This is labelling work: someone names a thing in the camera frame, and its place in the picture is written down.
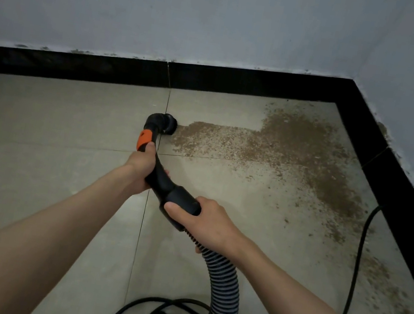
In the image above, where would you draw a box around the person's left hand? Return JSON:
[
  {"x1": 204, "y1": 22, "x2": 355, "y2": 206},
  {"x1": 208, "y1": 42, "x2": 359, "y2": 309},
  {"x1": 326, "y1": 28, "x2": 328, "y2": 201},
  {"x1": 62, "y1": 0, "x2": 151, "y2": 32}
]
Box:
[{"x1": 119, "y1": 139, "x2": 174, "y2": 202}]

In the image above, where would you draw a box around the person's right hand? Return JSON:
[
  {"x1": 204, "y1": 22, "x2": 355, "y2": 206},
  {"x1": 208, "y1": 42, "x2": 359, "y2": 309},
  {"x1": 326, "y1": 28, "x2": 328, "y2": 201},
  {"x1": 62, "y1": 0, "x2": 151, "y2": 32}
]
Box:
[{"x1": 156, "y1": 190, "x2": 259, "y2": 263}]

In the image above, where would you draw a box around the black vacuum hose with handle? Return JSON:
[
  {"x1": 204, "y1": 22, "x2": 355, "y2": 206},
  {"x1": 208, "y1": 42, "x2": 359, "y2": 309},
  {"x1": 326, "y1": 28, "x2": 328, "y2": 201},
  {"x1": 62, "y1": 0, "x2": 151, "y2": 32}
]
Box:
[{"x1": 106, "y1": 109, "x2": 272, "y2": 314}]

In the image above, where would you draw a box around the brown sawdust dirt patch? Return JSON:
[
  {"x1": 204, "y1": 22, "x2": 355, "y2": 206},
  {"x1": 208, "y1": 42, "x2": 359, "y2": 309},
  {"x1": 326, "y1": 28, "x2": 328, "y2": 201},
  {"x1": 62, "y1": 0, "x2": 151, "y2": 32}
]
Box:
[{"x1": 143, "y1": 91, "x2": 414, "y2": 314}]

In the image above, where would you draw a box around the black power cable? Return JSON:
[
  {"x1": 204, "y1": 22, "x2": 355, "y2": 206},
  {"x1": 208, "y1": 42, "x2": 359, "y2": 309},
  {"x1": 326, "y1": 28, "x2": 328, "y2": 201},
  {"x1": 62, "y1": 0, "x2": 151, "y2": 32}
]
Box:
[{"x1": 104, "y1": 110, "x2": 414, "y2": 314}]

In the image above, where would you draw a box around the person's left forearm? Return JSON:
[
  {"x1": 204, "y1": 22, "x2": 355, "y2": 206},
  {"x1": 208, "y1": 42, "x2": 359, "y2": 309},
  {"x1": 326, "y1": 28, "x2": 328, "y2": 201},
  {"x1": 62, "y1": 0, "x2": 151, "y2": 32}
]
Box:
[{"x1": 0, "y1": 146, "x2": 142, "y2": 314}]

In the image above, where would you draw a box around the tiled floor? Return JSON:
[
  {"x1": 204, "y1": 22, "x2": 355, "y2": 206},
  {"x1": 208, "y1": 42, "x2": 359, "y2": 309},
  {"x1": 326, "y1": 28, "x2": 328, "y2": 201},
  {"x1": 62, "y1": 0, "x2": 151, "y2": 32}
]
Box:
[{"x1": 0, "y1": 44, "x2": 414, "y2": 314}]

